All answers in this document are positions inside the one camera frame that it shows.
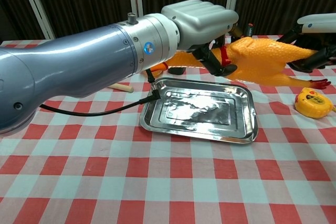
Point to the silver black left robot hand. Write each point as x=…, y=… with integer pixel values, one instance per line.
x=202, y=19

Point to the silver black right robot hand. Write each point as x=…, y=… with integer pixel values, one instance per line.
x=320, y=23

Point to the yellow rubber chicken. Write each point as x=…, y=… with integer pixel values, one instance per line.
x=260, y=58

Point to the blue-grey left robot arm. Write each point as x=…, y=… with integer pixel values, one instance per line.
x=78, y=61

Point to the rectangular metal tray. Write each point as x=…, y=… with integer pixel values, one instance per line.
x=199, y=108

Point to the yellow tape measure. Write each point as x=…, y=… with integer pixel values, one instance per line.
x=313, y=103

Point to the wooden stick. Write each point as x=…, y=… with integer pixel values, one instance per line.
x=122, y=87

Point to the red white checked tablecloth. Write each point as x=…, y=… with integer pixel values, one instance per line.
x=131, y=176

